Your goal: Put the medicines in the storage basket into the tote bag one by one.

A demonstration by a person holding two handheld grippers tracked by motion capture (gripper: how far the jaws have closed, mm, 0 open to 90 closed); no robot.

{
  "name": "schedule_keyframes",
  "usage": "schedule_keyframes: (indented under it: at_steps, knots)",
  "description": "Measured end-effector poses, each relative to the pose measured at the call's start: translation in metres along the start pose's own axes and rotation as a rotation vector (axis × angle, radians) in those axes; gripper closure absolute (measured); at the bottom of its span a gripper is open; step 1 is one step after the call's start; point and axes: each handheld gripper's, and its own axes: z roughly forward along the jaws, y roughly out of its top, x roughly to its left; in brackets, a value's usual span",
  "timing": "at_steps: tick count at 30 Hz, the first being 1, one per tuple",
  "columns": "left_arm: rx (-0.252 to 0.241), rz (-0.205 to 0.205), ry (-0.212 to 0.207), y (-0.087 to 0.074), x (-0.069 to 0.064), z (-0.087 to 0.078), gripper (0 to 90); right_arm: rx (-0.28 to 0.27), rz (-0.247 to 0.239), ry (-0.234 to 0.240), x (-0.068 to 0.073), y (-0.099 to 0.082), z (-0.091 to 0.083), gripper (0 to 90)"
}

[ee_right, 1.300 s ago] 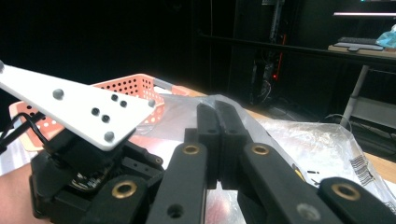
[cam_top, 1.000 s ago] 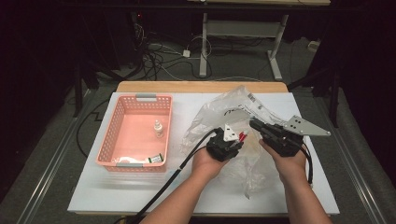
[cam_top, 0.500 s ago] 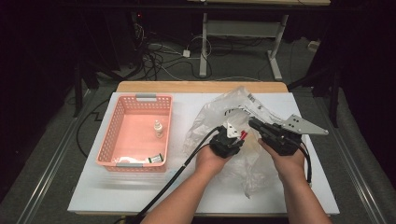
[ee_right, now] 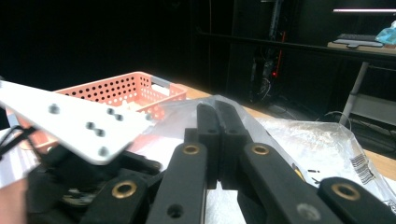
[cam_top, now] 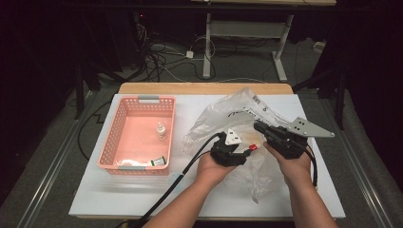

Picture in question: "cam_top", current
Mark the pink plastic basket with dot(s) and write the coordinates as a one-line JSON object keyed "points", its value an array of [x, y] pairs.
{"points": [[136, 133]]}

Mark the black stand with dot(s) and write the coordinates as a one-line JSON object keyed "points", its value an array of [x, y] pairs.
{"points": [[340, 104], [79, 95]]}

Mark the person's left hand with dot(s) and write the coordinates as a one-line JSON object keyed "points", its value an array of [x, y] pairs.
{"points": [[212, 171]]}

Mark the white board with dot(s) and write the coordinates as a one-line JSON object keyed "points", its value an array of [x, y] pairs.
{"points": [[126, 196]]}

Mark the white power adapter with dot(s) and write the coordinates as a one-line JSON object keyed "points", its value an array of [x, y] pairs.
{"points": [[189, 54]]}

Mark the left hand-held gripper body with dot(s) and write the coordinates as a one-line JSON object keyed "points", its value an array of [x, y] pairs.
{"points": [[226, 153]]}

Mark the person's right hand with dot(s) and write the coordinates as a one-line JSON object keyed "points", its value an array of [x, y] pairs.
{"points": [[296, 169]]}

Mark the metal floor rail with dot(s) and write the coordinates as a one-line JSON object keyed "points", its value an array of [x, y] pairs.
{"points": [[364, 177], [50, 171]]}

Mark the small white dropper bottle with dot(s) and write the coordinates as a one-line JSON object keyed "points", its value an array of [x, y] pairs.
{"points": [[161, 131]]}

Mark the white-framed desk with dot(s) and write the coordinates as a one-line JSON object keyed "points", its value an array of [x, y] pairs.
{"points": [[206, 47]]}

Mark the clear smiley plastic bag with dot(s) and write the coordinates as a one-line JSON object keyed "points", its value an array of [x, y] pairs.
{"points": [[221, 117]]}

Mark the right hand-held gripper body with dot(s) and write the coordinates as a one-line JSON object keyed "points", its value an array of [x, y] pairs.
{"points": [[291, 142]]}

